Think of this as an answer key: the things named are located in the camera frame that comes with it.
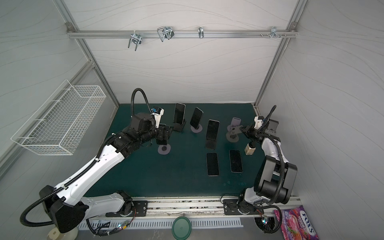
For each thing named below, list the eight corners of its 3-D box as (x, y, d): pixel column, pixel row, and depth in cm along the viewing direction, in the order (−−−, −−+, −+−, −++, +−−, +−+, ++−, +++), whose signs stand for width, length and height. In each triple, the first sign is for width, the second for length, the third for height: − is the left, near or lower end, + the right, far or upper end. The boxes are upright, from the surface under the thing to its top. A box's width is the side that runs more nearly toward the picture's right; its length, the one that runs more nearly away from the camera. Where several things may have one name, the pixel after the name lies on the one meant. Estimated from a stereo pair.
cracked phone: (206, 176, 87) (207, 174, 84) (205, 155, 95) (206, 152, 93) (219, 176, 87) (220, 174, 84) (217, 155, 95) (217, 152, 93)
